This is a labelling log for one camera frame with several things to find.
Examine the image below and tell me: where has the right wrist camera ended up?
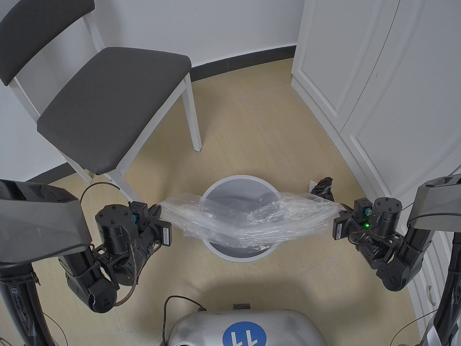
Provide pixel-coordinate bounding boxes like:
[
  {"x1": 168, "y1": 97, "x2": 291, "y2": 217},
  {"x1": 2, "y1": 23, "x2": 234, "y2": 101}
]
[{"x1": 354, "y1": 198, "x2": 372, "y2": 227}]

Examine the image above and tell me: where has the clear plastic bag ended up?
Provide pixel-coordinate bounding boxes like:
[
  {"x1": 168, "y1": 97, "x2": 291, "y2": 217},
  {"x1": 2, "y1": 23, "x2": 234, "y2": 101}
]
[{"x1": 158, "y1": 190, "x2": 343, "y2": 249}]

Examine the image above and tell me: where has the black cable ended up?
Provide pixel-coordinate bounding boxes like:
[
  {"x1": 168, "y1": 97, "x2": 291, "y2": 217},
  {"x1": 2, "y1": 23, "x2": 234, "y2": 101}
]
[{"x1": 163, "y1": 296, "x2": 206, "y2": 346}]

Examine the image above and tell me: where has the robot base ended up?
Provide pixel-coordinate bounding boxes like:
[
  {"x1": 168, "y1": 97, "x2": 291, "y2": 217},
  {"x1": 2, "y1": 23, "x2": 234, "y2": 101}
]
[{"x1": 169, "y1": 303, "x2": 326, "y2": 346}]

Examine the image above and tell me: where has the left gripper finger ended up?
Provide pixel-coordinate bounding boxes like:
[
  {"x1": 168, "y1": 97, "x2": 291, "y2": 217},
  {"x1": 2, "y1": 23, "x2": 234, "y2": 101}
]
[{"x1": 148, "y1": 203, "x2": 164, "y2": 227}]

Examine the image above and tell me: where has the crumpled black plastic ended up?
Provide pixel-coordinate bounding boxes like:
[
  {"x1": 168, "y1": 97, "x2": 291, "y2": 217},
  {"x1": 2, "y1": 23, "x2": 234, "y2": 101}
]
[{"x1": 310, "y1": 175, "x2": 336, "y2": 202}]

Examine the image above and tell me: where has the white chair dark grey seat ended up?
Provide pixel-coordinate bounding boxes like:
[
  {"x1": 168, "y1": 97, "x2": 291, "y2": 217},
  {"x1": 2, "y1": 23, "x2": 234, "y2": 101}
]
[{"x1": 0, "y1": 0, "x2": 203, "y2": 198}]

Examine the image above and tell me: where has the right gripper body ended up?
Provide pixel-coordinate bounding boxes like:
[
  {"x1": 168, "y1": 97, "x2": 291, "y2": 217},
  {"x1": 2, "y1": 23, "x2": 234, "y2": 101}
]
[{"x1": 332, "y1": 212, "x2": 365, "y2": 242}]

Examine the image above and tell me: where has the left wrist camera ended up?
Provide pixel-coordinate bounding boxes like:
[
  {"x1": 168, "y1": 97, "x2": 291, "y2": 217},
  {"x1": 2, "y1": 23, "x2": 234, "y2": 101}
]
[{"x1": 130, "y1": 201, "x2": 149, "y2": 227}]

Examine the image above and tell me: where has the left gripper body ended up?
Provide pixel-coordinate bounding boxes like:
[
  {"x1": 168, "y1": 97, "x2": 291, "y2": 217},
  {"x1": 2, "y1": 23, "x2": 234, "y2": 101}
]
[{"x1": 138, "y1": 218, "x2": 174, "y2": 256}]

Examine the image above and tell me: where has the white wardrobe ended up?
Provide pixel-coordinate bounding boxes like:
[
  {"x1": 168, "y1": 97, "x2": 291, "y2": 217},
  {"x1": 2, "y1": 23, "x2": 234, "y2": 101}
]
[{"x1": 290, "y1": 0, "x2": 461, "y2": 318}]

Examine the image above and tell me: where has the white trash bin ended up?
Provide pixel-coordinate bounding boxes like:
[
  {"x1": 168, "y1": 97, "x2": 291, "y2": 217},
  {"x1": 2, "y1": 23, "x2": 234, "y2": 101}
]
[{"x1": 200, "y1": 174, "x2": 282, "y2": 262}]

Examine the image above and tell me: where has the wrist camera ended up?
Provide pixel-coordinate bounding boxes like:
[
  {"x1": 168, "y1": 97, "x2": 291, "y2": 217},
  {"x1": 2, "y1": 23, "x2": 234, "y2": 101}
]
[
  {"x1": 354, "y1": 198, "x2": 372, "y2": 227},
  {"x1": 130, "y1": 201, "x2": 149, "y2": 227}
]

